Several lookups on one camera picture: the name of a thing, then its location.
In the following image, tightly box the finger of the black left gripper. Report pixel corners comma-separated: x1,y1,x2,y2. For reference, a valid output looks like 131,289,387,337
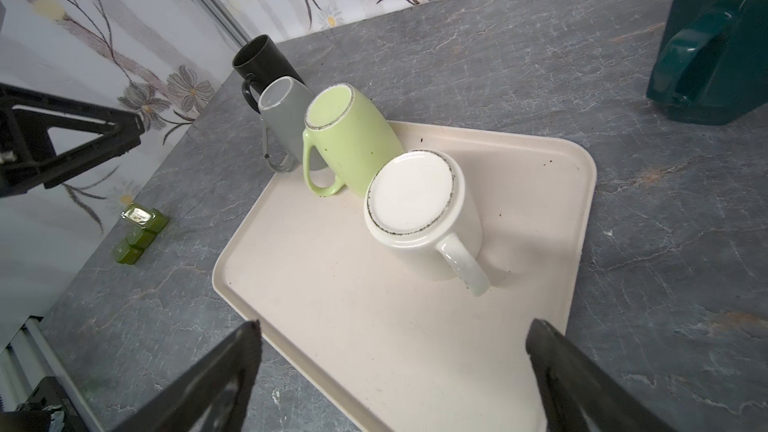
1,84,145,197

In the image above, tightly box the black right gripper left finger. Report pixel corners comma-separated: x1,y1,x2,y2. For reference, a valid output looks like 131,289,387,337
116,321,263,431

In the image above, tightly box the dark green mug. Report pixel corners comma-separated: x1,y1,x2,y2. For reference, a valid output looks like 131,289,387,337
646,0,767,126

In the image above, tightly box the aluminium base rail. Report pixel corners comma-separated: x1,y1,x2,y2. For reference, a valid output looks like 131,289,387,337
1,316,104,431

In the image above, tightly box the white mug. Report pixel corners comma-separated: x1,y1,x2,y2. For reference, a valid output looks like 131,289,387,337
363,149,491,297

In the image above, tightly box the light green mug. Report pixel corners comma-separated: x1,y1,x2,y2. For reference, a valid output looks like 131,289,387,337
302,83,404,197

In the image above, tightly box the black mug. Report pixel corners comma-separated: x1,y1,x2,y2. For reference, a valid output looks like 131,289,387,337
232,34,304,113

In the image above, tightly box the green small block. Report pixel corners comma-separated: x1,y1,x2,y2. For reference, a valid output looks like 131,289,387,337
112,202,170,265

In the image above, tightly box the beige plastic tray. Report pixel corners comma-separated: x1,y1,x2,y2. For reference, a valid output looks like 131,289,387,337
212,122,597,431

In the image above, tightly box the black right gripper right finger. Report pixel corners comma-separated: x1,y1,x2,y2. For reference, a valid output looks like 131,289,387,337
525,319,672,431

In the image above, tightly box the grey mug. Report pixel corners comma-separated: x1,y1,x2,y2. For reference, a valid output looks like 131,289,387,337
257,76,327,173

